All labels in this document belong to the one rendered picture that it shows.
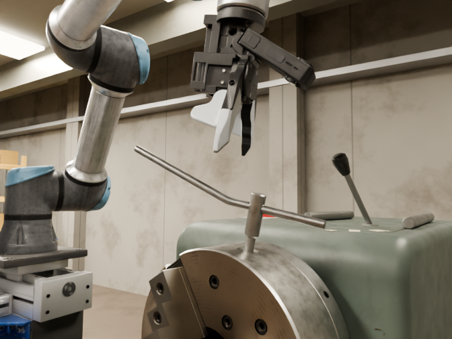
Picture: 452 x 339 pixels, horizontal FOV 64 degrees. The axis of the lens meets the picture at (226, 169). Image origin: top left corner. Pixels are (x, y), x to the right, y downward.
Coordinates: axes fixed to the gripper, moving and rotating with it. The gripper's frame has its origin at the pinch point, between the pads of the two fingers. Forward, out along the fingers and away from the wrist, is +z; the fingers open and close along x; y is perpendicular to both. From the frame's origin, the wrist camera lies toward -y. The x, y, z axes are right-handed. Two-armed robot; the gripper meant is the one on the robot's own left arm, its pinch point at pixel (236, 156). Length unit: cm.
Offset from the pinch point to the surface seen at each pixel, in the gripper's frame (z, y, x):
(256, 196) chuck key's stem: 5.3, -4.0, 0.8
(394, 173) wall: -1, -66, -301
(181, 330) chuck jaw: 24.1, 2.4, 6.7
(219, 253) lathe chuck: 13.8, -0.4, 3.0
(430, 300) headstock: 19.1, -32.0, -15.2
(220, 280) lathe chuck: 17.3, -1.1, 3.4
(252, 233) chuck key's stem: 10.5, -4.2, 0.7
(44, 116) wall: -19, 487, -475
